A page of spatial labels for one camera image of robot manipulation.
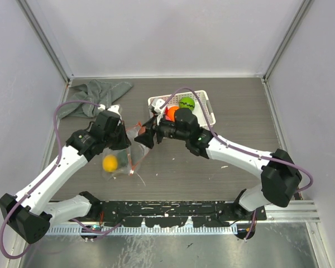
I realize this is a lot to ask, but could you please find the white plastic basket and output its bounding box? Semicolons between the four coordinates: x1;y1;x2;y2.
147;89;217;129

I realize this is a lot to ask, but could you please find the orange fruit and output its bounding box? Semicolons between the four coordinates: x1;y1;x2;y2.
166;106;179;122

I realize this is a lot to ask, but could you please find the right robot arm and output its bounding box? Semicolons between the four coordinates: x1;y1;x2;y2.
135;108;302;220

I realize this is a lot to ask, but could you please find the grey cloth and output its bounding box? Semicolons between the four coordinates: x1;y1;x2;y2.
58;80;133;119

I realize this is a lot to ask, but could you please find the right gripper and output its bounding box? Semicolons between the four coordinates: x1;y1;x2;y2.
135;112;189;149

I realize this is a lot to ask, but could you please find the grey cable duct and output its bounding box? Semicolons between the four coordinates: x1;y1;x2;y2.
46;224;237;236

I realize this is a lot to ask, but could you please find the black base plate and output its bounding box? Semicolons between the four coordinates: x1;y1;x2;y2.
78;201;252;228

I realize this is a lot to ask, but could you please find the clear zip top bag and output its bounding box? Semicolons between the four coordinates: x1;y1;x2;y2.
102;122;150;180

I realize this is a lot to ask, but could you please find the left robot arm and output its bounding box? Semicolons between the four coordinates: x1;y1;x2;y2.
0;105;131;244

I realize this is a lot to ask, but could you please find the yellow lemon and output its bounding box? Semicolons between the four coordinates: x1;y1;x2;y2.
102;155;118;173

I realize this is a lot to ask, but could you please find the green avocado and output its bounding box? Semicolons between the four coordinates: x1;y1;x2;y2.
117;150;128;168

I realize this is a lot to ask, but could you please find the green watermelon ball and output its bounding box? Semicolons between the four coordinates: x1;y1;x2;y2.
179;97;195;111

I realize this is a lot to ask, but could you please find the brown passion fruit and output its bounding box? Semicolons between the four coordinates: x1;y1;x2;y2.
138;126;146;136

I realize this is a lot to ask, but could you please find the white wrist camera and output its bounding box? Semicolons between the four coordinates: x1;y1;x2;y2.
98;104;122;116
149;98;167;125

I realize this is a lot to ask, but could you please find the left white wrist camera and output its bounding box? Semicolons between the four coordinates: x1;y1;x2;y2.
98;104;122;116

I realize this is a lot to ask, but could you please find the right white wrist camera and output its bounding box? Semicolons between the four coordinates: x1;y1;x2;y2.
149;98;167;125

